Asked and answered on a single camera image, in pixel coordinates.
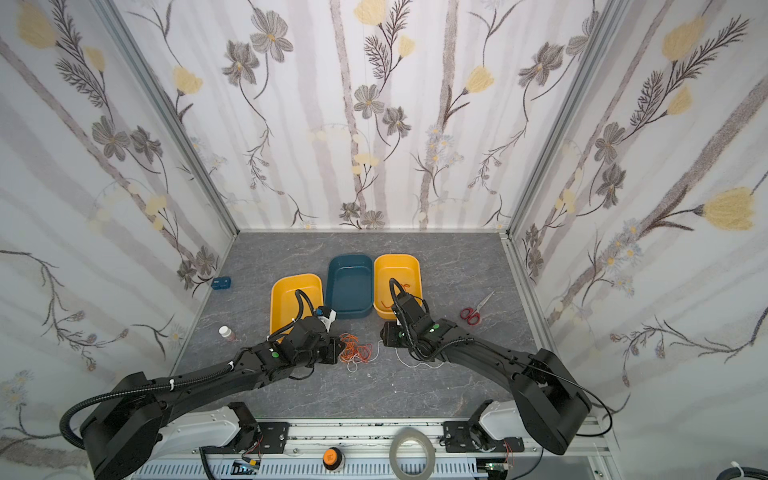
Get white cable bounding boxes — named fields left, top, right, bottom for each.
left=359, top=341, right=446, bottom=371

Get orange red cable bundle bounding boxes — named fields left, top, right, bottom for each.
left=337, top=332, right=376, bottom=368

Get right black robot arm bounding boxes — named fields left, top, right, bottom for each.
left=380, top=278, right=614, bottom=455

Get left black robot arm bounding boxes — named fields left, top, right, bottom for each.
left=59, top=290, right=345, bottom=479

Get left yellow plastic bin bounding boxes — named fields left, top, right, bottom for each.
left=270, top=273, right=323, bottom=334

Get yellow plastic bin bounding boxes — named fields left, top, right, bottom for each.
left=373, top=254, right=423, bottom=320
left=270, top=273, right=323, bottom=334

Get right yellow plastic bin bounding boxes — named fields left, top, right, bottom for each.
left=373, top=254, right=423, bottom=320

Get teal plastic bin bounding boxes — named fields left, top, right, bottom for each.
left=325, top=254, right=374, bottom=320

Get small blue box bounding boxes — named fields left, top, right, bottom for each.
left=211, top=276, right=232, bottom=290

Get roll of tape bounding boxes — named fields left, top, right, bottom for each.
left=388, top=427, right=437, bottom=480

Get orange emergency button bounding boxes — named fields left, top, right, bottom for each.
left=322, top=447, right=345, bottom=471

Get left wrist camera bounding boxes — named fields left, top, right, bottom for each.
left=314, top=305, right=337, bottom=332

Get red handled scissors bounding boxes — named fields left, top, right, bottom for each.
left=460, top=291, right=494, bottom=326

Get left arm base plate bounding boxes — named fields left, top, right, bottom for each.
left=220, top=422, right=290, bottom=456

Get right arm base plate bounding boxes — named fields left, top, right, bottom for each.
left=439, top=420, right=525, bottom=454

